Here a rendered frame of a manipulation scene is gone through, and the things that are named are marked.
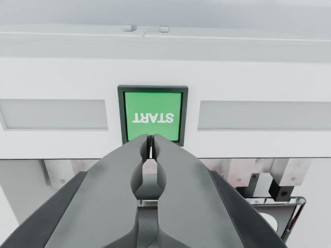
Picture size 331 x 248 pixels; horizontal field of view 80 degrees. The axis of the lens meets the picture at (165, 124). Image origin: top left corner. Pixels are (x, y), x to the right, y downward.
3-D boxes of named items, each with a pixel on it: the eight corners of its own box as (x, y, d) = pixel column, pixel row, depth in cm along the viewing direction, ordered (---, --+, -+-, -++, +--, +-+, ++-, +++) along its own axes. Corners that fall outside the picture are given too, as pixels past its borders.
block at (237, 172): (240, 173, 31) (248, 187, 29) (219, 173, 31) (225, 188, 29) (252, 129, 28) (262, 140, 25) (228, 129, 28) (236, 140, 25)
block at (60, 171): (83, 175, 30) (77, 190, 28) (61, 175, 30) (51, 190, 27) (74, 129, 27) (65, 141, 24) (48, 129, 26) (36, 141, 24)
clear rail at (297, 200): (301, 200, 34) (306, 206, 32) (73, 203, 32) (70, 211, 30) (304, 194, 33) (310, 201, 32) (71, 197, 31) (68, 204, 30)
